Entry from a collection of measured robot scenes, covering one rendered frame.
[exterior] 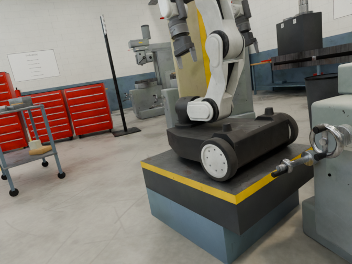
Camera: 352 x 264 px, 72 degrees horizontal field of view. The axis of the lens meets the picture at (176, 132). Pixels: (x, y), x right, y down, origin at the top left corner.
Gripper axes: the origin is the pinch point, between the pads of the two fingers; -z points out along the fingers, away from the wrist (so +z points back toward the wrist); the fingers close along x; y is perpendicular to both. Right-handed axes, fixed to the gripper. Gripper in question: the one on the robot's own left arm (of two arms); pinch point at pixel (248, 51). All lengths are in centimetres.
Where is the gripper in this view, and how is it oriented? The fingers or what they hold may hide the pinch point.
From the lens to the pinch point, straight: 152.8
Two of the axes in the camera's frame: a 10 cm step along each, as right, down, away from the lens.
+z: -2.7, -9.6, -0.9
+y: 7.4, -2.6, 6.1
